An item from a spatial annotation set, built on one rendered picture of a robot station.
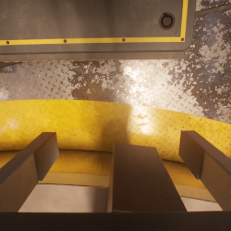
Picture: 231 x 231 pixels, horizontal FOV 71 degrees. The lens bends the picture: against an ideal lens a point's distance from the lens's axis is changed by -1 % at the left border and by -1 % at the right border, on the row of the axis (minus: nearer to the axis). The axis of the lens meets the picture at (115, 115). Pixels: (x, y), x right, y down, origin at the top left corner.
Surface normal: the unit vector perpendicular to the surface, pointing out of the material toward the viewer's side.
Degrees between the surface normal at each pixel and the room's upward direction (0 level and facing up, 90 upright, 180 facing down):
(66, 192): 0
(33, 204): 0
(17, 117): 0
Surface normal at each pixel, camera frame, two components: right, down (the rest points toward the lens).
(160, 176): 0.12, -0.95
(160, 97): 0.00, 0.28
